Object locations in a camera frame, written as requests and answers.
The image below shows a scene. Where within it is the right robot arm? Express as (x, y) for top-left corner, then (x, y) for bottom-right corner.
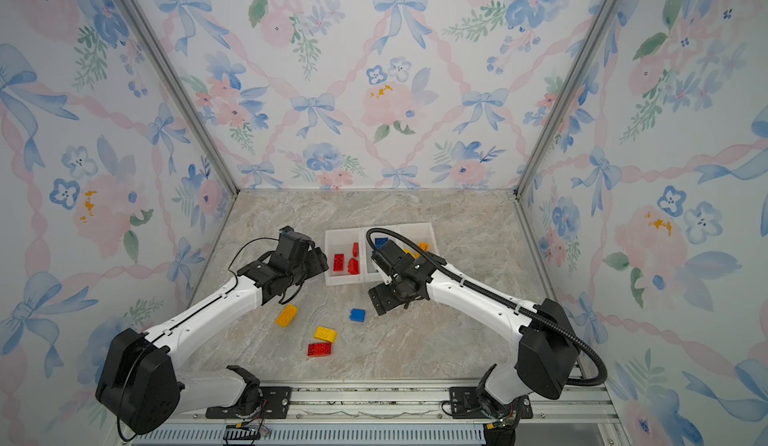
(369, 240), (578, 411)

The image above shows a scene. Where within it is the red lego brick front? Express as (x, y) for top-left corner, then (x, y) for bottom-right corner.
(307, 342), (333, 357)

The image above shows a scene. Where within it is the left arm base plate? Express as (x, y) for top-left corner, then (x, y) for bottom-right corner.
(205, 386), (293, 420)

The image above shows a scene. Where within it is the long red lego brick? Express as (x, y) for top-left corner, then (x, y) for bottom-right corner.
(333, 253), (346, 273)

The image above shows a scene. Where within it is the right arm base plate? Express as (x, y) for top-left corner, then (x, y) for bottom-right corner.
(441, 386), (533, 421)

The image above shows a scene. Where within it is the white three-compartment bin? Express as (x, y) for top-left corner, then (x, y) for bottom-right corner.
(323, 222), (439, 286)

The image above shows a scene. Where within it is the long yellow lego brick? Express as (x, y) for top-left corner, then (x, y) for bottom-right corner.
(275, 304), (298, 328)

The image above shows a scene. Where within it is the aluminium mounting rail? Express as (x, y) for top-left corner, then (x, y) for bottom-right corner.
(108, 379), (629, 445)

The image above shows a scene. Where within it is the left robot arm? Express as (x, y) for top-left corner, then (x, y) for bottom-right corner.
(95, 226), (329, 435)

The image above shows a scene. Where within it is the black corrugated cable conduit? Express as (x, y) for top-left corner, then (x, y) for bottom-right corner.
(365, 227), (608, 387)

